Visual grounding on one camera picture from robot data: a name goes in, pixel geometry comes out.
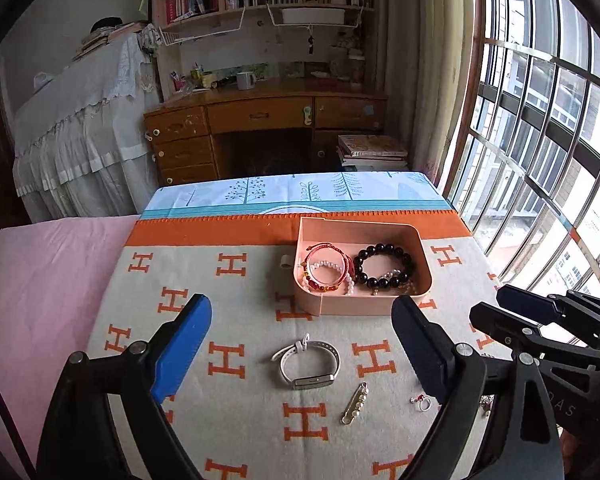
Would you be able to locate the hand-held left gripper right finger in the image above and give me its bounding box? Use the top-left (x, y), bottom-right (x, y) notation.
top-left (391, 295), bottom-right (565, 480)

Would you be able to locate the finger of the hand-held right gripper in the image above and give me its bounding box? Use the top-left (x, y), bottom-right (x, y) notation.
top-left (469, 302), bottom-right (600, 362)
top-left (496, 284), bottom-right (600, 335)

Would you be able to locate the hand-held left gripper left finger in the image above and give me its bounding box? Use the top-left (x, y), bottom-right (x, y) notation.
top-left (36, 293), bottom-right (213, 480)

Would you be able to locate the pink plastic tray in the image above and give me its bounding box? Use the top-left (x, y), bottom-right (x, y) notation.
top-left (293, 216), bottom-right (433, 317)

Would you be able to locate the white smart band watch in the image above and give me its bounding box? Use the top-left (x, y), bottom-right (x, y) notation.
top-left (272, 333), bottom-right (341, 391)

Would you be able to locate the orange patterned blanket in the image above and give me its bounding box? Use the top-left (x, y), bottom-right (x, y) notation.
top-left (85, 212), bottom-right (511, 480)

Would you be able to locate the pink bed sheet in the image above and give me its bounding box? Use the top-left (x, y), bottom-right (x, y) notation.
top-left (0, 215), bottom-right (141, 466)

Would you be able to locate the blue tree print cloth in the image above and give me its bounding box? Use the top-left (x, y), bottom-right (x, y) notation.
top-left (140, 171), bottom-right (453, 220)

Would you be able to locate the window with metal grille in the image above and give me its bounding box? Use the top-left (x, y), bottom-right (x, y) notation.
top-left (440, 0), bottom-right (600, 301)

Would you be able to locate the stack of large books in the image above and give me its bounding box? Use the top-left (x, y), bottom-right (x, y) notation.
top-left (336, 134), bottom-right (411, 172)

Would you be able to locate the wooden desk with drawers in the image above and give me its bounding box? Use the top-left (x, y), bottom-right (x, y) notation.
top-left (144, 77), bottom-right (388, 186)

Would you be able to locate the piano under white lace cover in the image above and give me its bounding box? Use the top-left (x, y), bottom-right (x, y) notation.
top-left (12, 27), bottom-right (161, 221)

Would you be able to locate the beige curtain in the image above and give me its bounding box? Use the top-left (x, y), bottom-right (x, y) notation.
top-left (380, 0), bottom-right (481, 196)

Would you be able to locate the stack of books on piano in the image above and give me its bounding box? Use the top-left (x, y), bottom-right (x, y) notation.
top-left (72, 22), bottom-right (146, 61)

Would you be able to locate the pale bead bracelet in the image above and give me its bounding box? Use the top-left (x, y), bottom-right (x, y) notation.
top-left (369, 269), bottom-right (417, 296)

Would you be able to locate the white pearl bracelet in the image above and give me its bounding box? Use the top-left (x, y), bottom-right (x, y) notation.
top-left (307, 259), bottom-right (357, 297)

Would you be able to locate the black bead bracelet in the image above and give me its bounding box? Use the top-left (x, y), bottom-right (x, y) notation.
top-left (354, 243), bottom-right (415, 291)

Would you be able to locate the red string bracelet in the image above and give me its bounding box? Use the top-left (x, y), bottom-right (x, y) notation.
top-left (300, 243), bottom-right (356, 293)

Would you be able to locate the white wire hanging basket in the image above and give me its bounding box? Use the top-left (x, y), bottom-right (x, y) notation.
top-left (157, 7), bottom-right (246, 46)
top-left (266, 2), bottom-right (366, 28)

